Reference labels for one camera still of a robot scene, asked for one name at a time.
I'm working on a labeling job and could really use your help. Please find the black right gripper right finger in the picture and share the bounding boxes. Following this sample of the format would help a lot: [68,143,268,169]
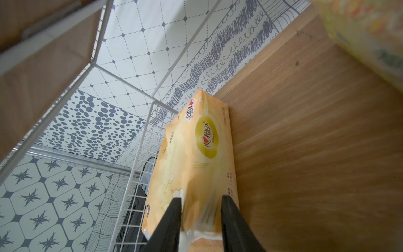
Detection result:
[221,195,265,252]

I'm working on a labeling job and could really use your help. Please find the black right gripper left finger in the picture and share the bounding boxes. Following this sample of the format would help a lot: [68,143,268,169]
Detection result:
[142,197,182,252]

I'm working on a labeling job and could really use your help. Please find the yellow tissue pack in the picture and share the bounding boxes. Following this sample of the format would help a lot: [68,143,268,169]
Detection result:
[142,90,239,242]

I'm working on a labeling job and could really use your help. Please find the green tissue pack middle right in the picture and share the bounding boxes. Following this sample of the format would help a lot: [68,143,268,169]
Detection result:
[311,0,403,91]

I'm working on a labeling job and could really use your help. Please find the black plastic toolbox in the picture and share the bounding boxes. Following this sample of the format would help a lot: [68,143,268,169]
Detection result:
[110,156,156,252]

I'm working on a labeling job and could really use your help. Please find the white wire wooden shelf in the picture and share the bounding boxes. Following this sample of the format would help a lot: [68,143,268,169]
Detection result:
[1,1,403,252]

